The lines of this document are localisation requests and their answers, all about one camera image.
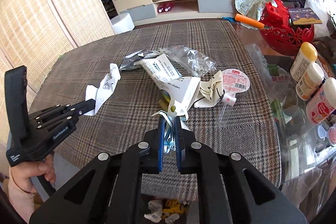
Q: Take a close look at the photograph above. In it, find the white bottle red label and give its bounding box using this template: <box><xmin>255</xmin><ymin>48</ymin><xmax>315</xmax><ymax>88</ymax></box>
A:
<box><xmin>306</xmin><ymin>77</ymin><xmax>336</xmax><ymax>124</ymax></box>

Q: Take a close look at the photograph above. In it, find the white tissue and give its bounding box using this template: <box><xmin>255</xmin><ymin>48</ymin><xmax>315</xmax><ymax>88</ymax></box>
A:
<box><xmin>165</xmin><ymin>213</ymin><xmax>180</xmax><ymax>224</ymax></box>

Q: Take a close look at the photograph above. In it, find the cream grey TV cabinet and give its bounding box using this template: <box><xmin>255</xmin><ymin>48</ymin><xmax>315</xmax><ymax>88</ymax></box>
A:
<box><xmin>113</xmin><ymin>0</ymin><xmax>236</xmax><ymax>26</ymax></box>

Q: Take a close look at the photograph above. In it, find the red plastic basket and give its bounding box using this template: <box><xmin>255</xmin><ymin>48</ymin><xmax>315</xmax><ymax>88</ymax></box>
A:
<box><xmin>259</xmin><ymin>0</ymin><xmax>314</xmax><ymax>56</ymax></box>

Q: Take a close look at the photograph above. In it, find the person's left hand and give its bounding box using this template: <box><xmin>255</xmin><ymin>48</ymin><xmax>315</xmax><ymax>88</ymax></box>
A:
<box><xmin>9</xmin><ymin>154</ymin><xmax>56</xmax><ymax>193</ymax></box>

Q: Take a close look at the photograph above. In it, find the crumpled white black paper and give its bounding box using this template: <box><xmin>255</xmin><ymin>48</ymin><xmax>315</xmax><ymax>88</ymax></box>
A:
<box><xmin>194</xmin><ymin>71</ymin><xmax>236</xmax><ymax>109</ymax></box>

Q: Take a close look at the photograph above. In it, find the dark book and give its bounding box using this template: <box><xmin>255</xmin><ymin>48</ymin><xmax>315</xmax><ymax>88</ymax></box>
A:
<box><xmin>288</xmin><ymin>7</ymin><xmax>322</xmax><ymax>26</ymax></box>

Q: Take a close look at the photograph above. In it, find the floral cloth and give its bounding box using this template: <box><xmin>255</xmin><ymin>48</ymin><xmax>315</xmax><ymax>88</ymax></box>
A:
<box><xmin>235</xmin><ymin>0</ymin><xmax>275</xmax><ymax>21</ymax></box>

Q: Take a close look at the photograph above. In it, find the round pink foil lid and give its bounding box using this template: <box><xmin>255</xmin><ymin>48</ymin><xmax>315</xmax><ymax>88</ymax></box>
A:
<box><xmin>222</xmin><ymin>69</ymin><xmax>250</xmax><ymax>95</ymax></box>

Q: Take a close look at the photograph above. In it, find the white barcode plastic bag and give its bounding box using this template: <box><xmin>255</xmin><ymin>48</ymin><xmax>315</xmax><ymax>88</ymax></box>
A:
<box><xmin>144</xmin><ymin>200</ymin><xmax>163</xmax><ymax>223</ymax></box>

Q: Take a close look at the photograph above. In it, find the white carton box trash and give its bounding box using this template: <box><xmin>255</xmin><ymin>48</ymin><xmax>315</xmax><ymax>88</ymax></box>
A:
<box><xmin>141</xmin><ymin>54</ymin><xmax>201</xmax><ymax>113</ymax></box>

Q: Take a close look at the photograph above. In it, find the bamboo folding screen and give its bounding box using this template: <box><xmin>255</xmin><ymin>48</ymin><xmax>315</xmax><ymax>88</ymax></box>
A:
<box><xmin>0</xmin><ymin>0</ymin><xmax>116</xmax><ymax>146</ymax></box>

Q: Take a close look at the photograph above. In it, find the yellow wrapper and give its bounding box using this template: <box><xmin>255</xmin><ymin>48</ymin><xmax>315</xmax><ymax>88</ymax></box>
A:
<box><xmin>162</xmin><ymin>199</ymin><xmax>185</xmax><ymax>217</ymax></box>

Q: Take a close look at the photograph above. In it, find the orange handled tool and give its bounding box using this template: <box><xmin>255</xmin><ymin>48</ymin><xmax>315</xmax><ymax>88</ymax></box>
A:
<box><xmin>235</xmin><ymin>14</ymin><xmax>265</xmax><ymax>30</ymax></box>

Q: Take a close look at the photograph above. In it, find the yellow cap white bottle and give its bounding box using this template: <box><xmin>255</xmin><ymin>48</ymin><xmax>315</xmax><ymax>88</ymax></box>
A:
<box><xmin>290</xmin><ymin>42</ymin><xmax>318</xmax><ymax>82</ymax></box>

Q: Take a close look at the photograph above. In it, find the white cap yellow-label bottle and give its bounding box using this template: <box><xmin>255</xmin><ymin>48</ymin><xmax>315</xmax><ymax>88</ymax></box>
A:
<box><xmin>295</xmin><ymin>62</ymin><xmax>325</xmax><ymax>101</ymax></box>

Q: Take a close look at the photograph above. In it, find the white blue ribbon trash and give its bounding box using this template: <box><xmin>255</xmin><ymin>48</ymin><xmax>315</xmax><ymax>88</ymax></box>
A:
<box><xmin>151</xmin><ymin>100</ymin><xmax>189</xmax><ymax>153</ymax></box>

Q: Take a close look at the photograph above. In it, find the silver foil wrapper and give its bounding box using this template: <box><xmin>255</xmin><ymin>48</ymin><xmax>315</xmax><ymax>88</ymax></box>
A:
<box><xmin>119</xmin><ymin>50</ymin><xmax>160</xmax><ymax>71</ymax></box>

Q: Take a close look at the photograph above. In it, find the dark trash bin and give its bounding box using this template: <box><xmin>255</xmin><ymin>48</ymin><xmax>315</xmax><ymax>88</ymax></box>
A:
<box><xmin>136</xmin><ymin>194</ymin><xmax>199</xmax><ymax>223</ymax></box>

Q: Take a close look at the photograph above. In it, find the white printed paper strip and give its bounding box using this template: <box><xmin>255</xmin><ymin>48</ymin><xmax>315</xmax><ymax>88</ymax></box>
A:
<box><xmin>84</xmin><ymin>63</ymin><xmax>121</xmax><ymax>116</ymax></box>

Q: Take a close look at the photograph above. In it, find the white round stool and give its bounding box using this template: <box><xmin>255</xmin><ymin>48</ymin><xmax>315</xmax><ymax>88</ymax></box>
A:
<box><xmin>110</xmin><ymin>12</ymin><xmax>134</xmax><ymax>35</ymax></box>

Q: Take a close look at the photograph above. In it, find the clear plastic bag trash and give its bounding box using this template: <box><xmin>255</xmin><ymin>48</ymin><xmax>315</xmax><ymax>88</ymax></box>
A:
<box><xmin>161</xmin><ymin>46</ymin><xmax>216</xmax><ymax>77</ymax></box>

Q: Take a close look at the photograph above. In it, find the brown plaid tablecloth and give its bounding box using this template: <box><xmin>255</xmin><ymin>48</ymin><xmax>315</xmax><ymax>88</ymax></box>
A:
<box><xmin>30</xmin><ymin>20</ymin><xmax>281</xmax><ymax>188</ymax></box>

